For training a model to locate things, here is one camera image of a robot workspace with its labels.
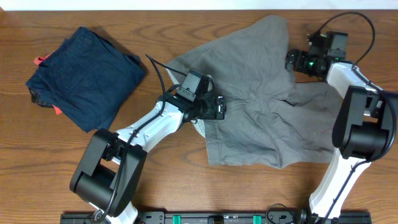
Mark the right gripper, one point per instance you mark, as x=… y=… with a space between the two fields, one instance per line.
x=302 y=55

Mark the folded red garment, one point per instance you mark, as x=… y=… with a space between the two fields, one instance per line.
x=38 y=61

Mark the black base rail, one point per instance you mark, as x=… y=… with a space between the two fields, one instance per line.
x=272 y=215

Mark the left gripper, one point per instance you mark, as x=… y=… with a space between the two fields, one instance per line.
x=219 y=107

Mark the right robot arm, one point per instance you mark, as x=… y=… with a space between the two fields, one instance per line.
x=364 y=129

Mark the grey shorts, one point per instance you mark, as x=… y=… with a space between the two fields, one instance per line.
x=270 y=119

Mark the folded navy blue garment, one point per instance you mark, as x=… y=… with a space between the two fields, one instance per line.
x=87 y=79

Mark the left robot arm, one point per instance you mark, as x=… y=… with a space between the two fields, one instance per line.
x=110 y=168

